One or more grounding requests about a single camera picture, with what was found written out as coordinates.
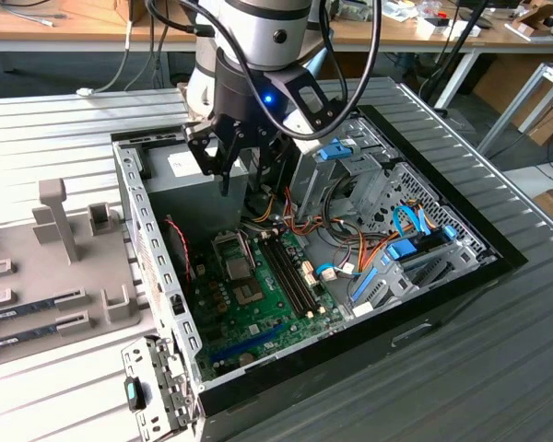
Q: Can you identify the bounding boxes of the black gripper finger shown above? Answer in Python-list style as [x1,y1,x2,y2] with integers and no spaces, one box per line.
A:
[251,128,301,193]
[182,117,246,198]

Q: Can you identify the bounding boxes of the wire locking lever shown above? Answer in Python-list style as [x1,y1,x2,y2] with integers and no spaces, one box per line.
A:
[240,228,257,277]

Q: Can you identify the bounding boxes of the metal socket cover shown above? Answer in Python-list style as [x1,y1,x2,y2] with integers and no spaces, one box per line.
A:
[210,228,255,282]

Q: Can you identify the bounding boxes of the CPU socket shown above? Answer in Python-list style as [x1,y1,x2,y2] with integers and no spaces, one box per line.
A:
[229,279,265,308]

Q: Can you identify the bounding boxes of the grey power supply unit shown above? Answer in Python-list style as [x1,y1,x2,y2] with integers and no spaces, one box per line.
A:
[140,136,251,240]

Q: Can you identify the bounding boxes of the grey metal drive cage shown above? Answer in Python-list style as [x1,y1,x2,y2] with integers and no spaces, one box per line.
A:
[288,117,397,222]

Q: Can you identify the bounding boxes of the blue drive latch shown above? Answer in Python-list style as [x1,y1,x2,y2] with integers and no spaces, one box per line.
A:
[317,136,359,162]

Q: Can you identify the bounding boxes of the black case fan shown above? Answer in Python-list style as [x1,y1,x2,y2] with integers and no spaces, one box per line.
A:
[159,212,199,285]

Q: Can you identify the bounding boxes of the RAM slot black clips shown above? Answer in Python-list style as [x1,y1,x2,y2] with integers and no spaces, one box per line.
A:
[272,235,320,316]
[260,238,308,320]

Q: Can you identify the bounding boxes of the RAM slot white clips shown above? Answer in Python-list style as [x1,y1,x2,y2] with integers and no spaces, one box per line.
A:
[277,233,326,314]
[265,237,313,318]

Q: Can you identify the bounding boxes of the green motherboard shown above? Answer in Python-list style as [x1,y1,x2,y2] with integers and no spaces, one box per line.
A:
[191,227,351,383]

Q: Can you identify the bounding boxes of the empty blue disk carrier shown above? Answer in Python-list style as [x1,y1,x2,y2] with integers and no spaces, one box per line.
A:
[347,264,382,305]

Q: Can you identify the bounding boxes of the blue expansion slot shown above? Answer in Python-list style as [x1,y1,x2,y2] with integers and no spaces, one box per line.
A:
[214,321,287,365]

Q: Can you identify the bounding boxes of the hard disk in blue carrier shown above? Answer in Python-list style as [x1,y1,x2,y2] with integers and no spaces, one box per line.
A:
[385,227,448,263]

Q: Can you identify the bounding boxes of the cardboard box on desk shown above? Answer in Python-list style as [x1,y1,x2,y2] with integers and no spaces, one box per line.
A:
[59,0,147,27]

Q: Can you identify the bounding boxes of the long wooden desk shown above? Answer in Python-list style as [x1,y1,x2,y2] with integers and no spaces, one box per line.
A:
[0,0,553,54]

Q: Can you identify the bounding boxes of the perforated metal disk bay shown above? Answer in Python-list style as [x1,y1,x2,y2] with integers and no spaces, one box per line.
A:
[347,160,499,319]

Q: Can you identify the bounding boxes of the small white box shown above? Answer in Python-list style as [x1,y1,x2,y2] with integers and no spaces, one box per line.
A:
[417,16,483,41]

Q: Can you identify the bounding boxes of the grey parts rack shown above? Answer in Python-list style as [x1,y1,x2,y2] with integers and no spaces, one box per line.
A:
[0,177,145,369]

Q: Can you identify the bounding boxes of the black PC case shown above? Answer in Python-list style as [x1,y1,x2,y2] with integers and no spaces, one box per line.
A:
[110,104,529,442]

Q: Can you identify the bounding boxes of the black stand pole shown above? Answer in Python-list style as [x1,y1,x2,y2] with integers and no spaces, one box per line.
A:
[418,0,494,111]

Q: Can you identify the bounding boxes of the black blue case latch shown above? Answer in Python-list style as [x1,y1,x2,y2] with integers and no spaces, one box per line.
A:
[123,376,147,413]

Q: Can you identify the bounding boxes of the blue RAM stick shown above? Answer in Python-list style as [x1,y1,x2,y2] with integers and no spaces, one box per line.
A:
[0,324,59,355]
[0,297,57,323]

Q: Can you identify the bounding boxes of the large brown cardboard box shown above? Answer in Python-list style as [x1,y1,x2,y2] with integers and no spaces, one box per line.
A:
[472,54,553,148]

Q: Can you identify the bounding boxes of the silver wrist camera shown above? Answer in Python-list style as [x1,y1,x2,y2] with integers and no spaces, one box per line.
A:
[283,108,326,142]

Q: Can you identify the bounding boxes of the yellow black power wires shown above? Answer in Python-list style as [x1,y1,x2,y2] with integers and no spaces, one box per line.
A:
[243,191,280,227]

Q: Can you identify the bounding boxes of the red fan wire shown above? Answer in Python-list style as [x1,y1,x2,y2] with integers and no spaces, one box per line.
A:
[164,216,195,280]

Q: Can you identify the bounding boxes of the blue wire white plug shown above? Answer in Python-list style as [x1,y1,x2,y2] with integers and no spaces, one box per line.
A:
[313,262,347,283]

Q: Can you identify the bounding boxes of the orange red power wires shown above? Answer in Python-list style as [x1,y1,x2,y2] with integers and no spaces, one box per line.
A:
[280,183,397,280]

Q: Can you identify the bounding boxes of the light blue data wire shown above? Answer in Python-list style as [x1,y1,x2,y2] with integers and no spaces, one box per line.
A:
[390,204,429,239]

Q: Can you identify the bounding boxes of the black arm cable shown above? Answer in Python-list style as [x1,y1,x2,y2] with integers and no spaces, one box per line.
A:
[145,0,383,142]

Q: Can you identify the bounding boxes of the grey cable with plug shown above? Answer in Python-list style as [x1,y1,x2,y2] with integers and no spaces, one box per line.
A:
[76,17,135,99]

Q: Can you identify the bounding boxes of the grey metal shelf frame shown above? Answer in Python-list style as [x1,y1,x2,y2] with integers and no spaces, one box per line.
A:
[477,62,553,157]

